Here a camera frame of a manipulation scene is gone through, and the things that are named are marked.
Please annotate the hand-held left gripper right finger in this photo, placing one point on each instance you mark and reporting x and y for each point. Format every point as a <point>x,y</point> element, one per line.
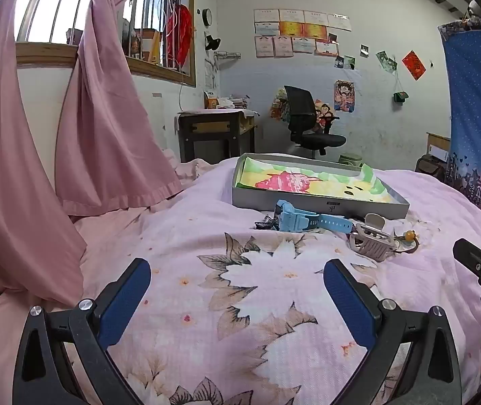
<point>348,303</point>

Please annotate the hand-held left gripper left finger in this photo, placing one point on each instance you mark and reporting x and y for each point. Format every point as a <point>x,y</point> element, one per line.
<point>124,299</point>

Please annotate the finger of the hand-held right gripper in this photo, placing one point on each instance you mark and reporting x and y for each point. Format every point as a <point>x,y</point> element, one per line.
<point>470,259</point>

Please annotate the beige hair claw clip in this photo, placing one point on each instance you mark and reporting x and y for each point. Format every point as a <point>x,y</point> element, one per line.
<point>371,240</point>

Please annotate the blue wrist watch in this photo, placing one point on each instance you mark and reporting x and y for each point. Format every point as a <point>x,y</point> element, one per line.
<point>295,219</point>

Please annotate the grey shallow box tray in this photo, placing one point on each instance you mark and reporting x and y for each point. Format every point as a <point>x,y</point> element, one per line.
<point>308,209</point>

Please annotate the pink floral blanket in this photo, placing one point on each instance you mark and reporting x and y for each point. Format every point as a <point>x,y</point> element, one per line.
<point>223,303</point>

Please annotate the brown bag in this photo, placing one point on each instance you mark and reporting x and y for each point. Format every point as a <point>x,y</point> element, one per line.
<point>430,168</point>

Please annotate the blue dotted cloth wardrobe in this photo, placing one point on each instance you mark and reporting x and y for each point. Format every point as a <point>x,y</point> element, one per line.
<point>477,114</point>

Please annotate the green plastic stool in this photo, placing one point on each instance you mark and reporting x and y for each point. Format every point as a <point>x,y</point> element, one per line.
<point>351,159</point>

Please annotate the green hanging pouch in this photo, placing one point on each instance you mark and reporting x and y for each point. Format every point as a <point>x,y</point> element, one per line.
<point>399,97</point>

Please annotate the black wooden desk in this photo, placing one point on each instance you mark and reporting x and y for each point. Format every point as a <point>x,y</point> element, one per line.
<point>211,126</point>

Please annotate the black office chair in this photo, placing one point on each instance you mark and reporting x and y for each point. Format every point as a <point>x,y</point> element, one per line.
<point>301,103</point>

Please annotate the orange box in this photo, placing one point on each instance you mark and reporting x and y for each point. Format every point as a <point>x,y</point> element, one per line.
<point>211,100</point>

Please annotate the stack of books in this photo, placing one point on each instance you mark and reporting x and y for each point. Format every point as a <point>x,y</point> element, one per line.
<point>234,102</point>

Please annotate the yellow cardboard box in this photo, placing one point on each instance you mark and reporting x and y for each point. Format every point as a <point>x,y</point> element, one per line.
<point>155,46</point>

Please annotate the wooden framed barred window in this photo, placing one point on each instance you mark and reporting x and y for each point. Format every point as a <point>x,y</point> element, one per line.
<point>46,52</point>

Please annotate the red hanging decoration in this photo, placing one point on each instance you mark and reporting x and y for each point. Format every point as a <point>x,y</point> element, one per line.
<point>181,33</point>

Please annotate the orange cartoon wall poster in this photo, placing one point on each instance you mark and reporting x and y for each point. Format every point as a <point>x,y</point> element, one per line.
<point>324,112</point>

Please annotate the red wall card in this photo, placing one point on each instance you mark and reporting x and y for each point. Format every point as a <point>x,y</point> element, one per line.
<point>413,64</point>

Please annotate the green wall photo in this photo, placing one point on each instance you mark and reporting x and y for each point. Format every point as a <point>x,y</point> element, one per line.
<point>387,61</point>

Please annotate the white wall papers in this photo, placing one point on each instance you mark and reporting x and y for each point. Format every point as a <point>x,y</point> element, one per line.
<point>211,74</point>

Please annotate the group of wall certificates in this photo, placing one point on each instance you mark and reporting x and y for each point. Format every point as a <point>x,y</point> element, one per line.
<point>299,29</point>

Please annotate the black round wall clock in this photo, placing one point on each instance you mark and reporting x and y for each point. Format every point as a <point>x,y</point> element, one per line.
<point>206,17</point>

